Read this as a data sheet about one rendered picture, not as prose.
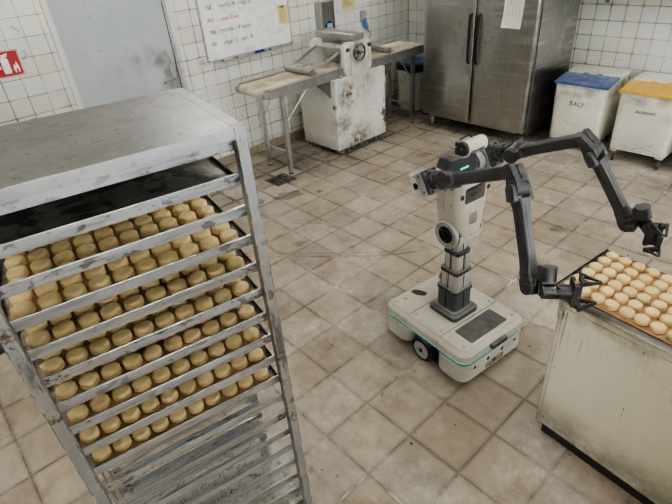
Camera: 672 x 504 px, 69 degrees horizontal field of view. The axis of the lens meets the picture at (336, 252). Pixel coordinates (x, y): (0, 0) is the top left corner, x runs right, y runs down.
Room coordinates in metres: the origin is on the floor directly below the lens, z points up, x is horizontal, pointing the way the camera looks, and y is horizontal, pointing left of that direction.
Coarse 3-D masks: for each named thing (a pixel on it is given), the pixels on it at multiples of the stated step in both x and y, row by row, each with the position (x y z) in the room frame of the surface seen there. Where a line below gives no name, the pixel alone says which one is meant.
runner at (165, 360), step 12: (264, 312) 1.15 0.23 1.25; (240, 324) 1.11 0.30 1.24; (252, 324) 1.13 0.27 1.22; (216, 336) 1.07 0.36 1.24; (228, 336) 1.09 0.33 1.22; (192, 348) 1.03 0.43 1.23; (156, 360) 0.98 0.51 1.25; (168, 360) 1.00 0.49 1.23; (132, 372) 0.95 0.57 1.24; (144, 372) 0.97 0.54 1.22; (108, 384) 0.92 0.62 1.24; (120, 384) 0.93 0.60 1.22; (84, 396) 0.89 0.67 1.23; (96, 396) 0.90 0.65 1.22; (60, 408) 0.86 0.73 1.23
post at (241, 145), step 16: (240, 128) 1.13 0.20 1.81; (240, 144) 1.13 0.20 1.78; (240, 160) 1.12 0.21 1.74; (240, 176) 1.14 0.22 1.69; (256, 192) 1.14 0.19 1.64; (256, 208) 1.13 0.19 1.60; (256, 224) 1.13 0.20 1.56; (256, 240) 1.12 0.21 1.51; (256, 256) 1.14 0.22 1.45; (272, 288) 1.13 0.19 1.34; (272, 304) 1.13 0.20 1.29; (272, 320) 1.13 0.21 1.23; (272, 336) 1.13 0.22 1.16; (288, 368) 1.14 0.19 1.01; (288, 384) 1.13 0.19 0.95; (288, 400) 1.13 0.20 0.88; (288, 416) 1.13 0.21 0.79; (304, 464) 1.14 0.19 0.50; (304, 480) 1.13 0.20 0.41; (304, 496) 1.12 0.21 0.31
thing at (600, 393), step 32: (576, 320) 1.49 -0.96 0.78; (576, 352) 1.47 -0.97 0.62; (608, 352) 1.37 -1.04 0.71; (640, 352) 1.29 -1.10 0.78; (544, 384) 1.55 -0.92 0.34; (576, 384) 1.44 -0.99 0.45; (608, 384) 1.34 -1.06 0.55; (640, 384) 1.26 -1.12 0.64; (544, 416) 1.52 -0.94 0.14; (576, 416) 1.41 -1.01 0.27; (608, 416) 1.31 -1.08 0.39; (640, 416) 1.23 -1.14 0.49; (576, 448) 1.40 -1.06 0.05; (608, 448) 1.28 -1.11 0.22; (640, 448) 1.19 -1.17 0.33; (640, 480) 1.16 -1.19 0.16
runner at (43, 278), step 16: (240, 208) 1.14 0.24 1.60; (192, 224) 1.08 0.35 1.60; (208, 224) 1.10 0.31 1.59; (144, 240) 1.02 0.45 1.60; (160, 240) 1.04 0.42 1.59; (96, 256) 0.96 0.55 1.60; (112, 256) 0.98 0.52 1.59; (48, 272) 0.91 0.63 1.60; (64, 272) 0.93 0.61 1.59; (0, 288) 0.87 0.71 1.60; (16, 288) 0.88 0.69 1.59; (32, 288) 0.89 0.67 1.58
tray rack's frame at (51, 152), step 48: (144, 96) 1.48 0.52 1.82; (192, 96) 1.44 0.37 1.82; (0, 144) 1.15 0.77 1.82; (48, 144) 1.12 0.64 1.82; (96, 144) 1.09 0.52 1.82; (144, 144) 1.06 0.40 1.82; (192, 144) 1.07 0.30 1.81; (0, 192) 0.88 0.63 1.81; (0, 336) 0.82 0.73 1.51; (96, 480) 0.83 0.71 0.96; (240, 480) 1.32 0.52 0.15
